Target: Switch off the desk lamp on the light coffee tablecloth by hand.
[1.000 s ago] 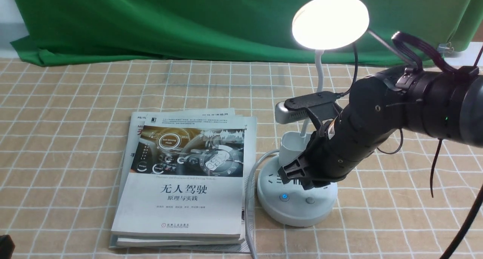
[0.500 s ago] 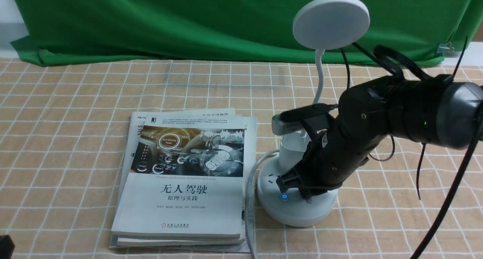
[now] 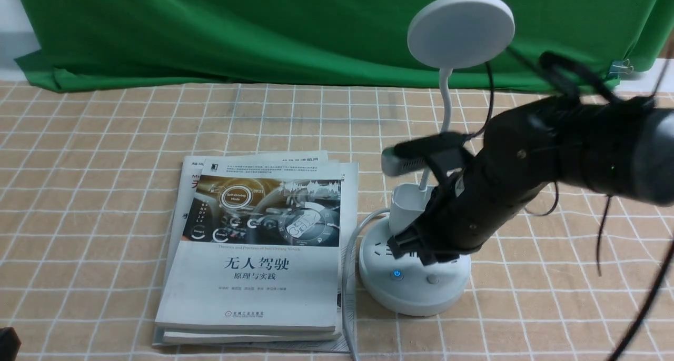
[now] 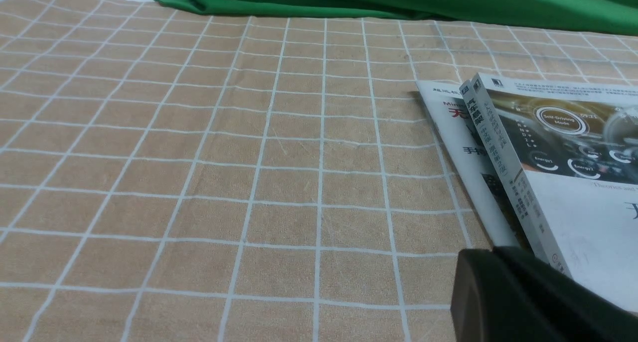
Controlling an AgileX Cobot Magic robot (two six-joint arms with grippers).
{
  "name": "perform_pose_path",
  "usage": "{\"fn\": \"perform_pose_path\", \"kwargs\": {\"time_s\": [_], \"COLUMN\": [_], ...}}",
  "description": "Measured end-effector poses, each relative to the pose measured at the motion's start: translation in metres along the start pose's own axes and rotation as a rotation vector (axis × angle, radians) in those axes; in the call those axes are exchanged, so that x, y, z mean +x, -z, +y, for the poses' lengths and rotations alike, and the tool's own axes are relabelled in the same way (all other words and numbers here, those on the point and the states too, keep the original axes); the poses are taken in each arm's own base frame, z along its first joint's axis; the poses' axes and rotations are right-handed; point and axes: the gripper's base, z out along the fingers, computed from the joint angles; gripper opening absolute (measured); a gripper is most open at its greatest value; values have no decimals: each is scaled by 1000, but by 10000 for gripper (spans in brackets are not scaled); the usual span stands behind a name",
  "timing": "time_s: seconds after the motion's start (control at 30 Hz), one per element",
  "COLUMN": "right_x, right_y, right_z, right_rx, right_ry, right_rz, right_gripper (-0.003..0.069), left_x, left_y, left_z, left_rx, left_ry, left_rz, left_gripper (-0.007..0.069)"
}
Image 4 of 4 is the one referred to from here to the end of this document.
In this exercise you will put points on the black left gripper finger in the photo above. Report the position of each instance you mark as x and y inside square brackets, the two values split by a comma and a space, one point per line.
[508, 295]

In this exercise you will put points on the orange checkered tablecloth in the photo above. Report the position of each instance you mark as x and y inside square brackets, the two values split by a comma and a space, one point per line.
[167, 176]

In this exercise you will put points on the bottom magazine booklet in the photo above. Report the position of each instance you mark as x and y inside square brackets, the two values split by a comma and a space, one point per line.
[453, 121]

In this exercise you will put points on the middle white book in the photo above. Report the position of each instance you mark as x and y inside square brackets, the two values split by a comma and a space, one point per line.
[481, 127]

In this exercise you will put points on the green backdrop cloth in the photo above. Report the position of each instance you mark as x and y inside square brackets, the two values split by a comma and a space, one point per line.
[603, 16]

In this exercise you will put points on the top self-driving book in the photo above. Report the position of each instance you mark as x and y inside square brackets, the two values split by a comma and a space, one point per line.
[572, 150]

